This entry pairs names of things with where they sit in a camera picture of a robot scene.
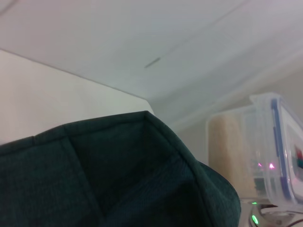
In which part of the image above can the clear container with blue seal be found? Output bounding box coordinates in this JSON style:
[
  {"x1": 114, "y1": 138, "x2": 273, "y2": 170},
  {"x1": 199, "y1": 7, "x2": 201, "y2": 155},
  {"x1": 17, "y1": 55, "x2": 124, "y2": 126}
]
[{"x1": 205, "y1": 93, "x2": 303, "y2": 211}]

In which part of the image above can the dark teal insulated lunch bag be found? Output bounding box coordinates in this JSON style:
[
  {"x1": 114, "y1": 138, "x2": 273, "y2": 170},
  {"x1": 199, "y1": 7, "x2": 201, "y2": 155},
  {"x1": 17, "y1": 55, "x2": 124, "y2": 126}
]
[{"x1": 0, "y1": 110, "x2": 242, "y2": 227}]

